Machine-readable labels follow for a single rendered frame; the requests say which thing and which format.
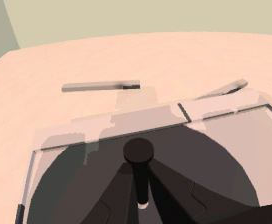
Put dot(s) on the grey metal disc with small centre hole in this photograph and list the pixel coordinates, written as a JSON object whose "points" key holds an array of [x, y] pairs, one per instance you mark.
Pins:
{"points": [[77, 178]]}

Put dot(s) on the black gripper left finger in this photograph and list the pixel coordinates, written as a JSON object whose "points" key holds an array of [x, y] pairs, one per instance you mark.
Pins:
{"points": [[118, 205]]}

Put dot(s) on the black metal pin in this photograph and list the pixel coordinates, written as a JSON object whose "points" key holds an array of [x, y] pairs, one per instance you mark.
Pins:
{"points": [[139, 153]]}

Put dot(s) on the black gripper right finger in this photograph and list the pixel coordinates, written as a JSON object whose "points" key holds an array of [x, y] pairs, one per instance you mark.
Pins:
{"points": [[182, 201]]}

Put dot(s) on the grey rimmed tray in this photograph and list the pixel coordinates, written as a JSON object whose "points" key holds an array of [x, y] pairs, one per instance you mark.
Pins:
{"points": [[241, 122]]}

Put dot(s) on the grey flat bar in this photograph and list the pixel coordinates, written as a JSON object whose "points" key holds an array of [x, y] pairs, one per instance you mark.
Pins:
{"points": [[227, 89]]}

